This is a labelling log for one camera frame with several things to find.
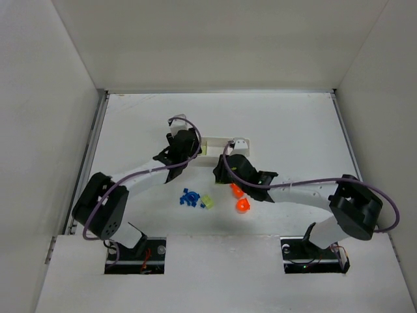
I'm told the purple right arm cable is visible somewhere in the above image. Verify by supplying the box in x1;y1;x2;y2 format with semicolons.
222;140;401;233

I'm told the large green rectangular lego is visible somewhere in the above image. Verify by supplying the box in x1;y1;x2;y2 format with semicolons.
216;177;225;185

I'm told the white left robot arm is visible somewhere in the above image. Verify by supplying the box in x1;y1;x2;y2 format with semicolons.
72;127;201;254

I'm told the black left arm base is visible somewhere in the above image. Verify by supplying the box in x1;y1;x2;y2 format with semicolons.
104;237;167;275

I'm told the blue curved lego piece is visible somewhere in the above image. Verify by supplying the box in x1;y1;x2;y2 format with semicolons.
180;188;200;207

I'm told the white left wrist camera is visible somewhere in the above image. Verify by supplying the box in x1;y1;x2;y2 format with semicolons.
168;113;188;136

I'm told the white three-compartment tray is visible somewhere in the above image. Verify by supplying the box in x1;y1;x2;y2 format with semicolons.
194;135;252;168

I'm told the green studded lego brick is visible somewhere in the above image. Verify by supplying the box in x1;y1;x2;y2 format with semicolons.
200;195;214;209

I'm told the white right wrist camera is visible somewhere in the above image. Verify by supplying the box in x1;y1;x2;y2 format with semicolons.
227;138;250;157

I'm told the orange funnel lego far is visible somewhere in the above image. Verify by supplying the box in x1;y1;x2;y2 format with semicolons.
229;183;244;199

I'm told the orange funnel lego near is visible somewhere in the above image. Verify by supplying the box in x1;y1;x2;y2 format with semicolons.
235;198;251;214

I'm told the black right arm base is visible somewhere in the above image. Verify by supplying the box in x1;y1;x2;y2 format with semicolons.
280;237;351;274

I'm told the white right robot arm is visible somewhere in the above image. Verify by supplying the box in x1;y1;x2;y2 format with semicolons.
213;154;382;249

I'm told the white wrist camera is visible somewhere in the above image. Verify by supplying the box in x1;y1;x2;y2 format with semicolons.
227;138;250;157
168;113;188;136

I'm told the orange funnel lego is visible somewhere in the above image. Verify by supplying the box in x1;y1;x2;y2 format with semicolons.
229;183;244;199
235;198;251;214

